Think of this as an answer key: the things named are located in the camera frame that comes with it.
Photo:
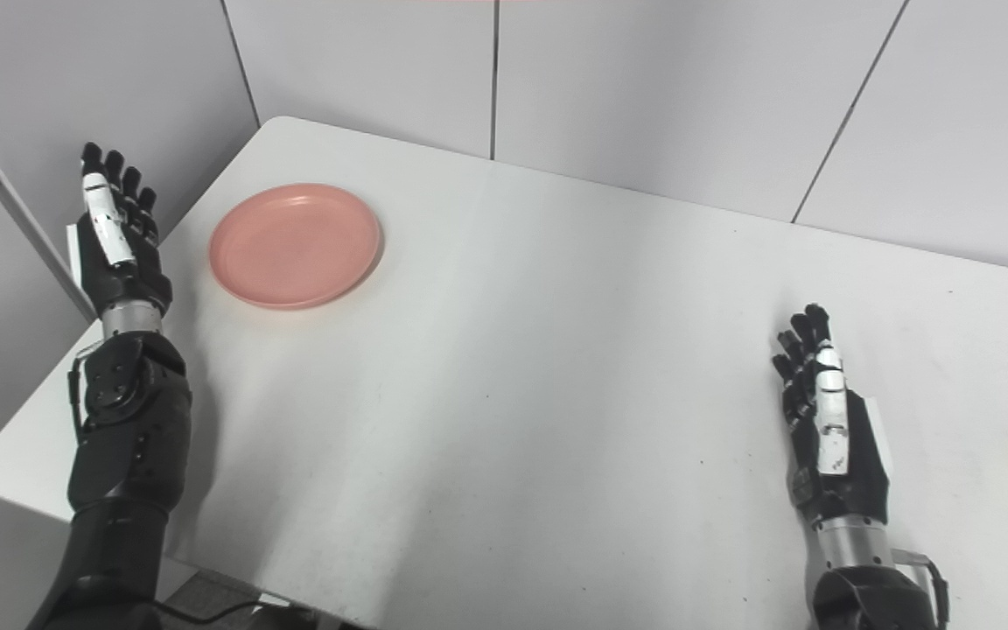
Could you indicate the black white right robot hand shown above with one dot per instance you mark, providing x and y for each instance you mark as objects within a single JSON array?
[{"x": 858, "y": 472}]

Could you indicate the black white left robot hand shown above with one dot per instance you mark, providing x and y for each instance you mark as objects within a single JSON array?
[{"x": 128, "y": 271}]

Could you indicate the pink round plate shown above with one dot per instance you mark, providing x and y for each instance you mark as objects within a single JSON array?
[{"x": 294, "y": 247}]

